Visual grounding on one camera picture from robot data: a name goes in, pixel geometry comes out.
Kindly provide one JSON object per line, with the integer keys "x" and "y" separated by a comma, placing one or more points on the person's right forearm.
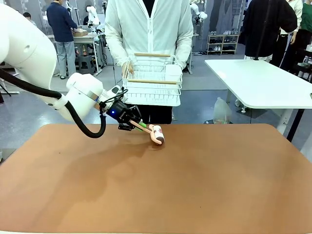
{"x": 114, "y": 48}

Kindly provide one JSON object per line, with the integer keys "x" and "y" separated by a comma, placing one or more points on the wooden shoe rack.
{"x": 223, "y": 45}

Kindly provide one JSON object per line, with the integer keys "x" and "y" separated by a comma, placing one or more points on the white plastic drain tray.
{"x": 153, "y": 100}

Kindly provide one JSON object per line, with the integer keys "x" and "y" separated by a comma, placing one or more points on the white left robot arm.
{"x": 24, "y": 48}

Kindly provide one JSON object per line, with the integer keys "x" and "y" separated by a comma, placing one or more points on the person in green top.
{"x": 306, "y": 24}

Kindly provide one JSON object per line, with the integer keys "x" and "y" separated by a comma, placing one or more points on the brown cardboard box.
{"x": 80, "y": 33}

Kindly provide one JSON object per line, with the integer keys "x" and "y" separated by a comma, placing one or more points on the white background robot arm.
{"x": 198, "y": 12}
{"x": 93, "y": 18}

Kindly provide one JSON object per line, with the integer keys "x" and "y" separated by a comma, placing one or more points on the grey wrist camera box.
{"x": 114, "y": 90}

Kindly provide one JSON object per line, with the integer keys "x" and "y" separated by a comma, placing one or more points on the clear plastic bag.
{"x": 221, "y": 109}

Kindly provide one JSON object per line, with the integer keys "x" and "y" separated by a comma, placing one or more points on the grey step stool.
{"x": 85, "y": 63}

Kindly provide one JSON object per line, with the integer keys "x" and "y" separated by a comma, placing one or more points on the white side table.
{"x": 256, "y": 83}

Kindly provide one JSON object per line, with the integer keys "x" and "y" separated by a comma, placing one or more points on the person in cream top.
{"x": 296, "y": 14}

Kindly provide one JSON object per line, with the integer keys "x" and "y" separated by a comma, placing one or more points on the pink lint roller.
{"x": 158, "y": 136}

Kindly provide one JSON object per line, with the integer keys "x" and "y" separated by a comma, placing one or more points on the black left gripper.
{"x": 119, "y": 112}

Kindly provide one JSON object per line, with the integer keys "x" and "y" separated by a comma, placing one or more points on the white background workbench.
{"x": 85, "y": 37}

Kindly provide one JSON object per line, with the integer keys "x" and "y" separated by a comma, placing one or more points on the person in white jacket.
{"x": 146, "y": 29}

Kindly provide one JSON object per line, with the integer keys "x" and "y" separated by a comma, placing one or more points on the person in black coat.
{"x": 265, "y": 29}

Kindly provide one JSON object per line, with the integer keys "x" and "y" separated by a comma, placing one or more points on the person's left forearm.
{"x": 185, "y": 53}

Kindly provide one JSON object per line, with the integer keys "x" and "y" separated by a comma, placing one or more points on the seated person in background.
{"x": 29, "y": 18}

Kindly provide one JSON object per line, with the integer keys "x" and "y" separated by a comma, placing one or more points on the black chair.
{"x": 303, "y": 63}

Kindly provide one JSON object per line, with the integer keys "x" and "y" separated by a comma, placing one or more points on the white plastic container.
{"x": 173, "y": 72}

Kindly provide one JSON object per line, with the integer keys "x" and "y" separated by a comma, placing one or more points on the person's right hand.
{"x": 128, "y": 68}

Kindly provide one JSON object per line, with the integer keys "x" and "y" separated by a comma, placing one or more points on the person in navy top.
{"x": 62, "y": 24}

